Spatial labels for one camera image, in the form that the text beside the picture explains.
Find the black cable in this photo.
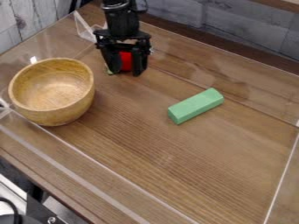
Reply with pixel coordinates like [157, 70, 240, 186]
[0, 198, 21, 224]

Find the black metal bracket with screw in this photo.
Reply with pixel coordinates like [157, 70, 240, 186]
[25, 196, 68, 224]

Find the wooden bowl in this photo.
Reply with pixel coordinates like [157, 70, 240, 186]
[8, 58, 96, 126]

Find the green rectangular block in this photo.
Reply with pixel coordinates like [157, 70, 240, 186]
[168, 87, 224, 125]

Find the clear acrylic corner bracket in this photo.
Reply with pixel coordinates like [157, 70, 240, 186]
[73, 10, 108, 43]

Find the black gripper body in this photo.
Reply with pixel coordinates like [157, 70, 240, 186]
[93, 29, 152, 54]

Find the red plush strawberry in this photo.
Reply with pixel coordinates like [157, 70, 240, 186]
[118, 52, 132, 73]

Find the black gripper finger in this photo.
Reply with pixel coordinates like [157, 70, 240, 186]
[131, 47, 149, 76]
[100, 46, 121, 74]

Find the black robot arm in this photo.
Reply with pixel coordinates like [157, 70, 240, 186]
[93, 0, 152, 76]

